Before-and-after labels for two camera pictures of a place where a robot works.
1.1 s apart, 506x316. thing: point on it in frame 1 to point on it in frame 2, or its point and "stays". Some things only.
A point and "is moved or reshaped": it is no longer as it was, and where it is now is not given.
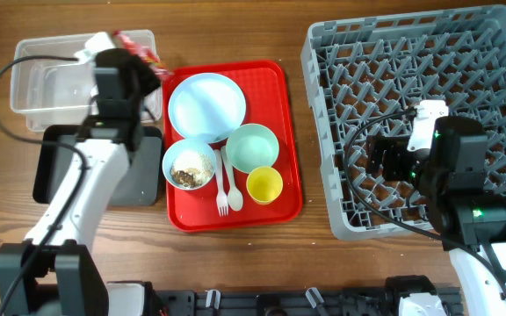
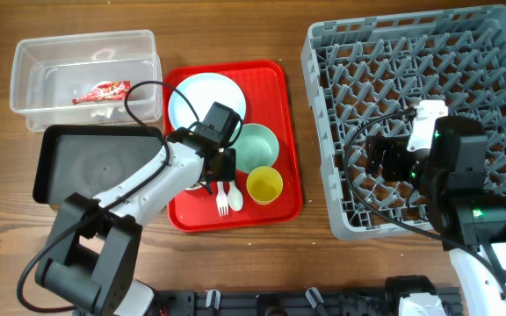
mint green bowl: [252, 146] stays
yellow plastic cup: [264, 185] stays
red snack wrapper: [157, 67] is moved or reshaped
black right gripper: [396, 149] stays
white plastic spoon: [234, 197] stays
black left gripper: [155, 75] to [228, 172]
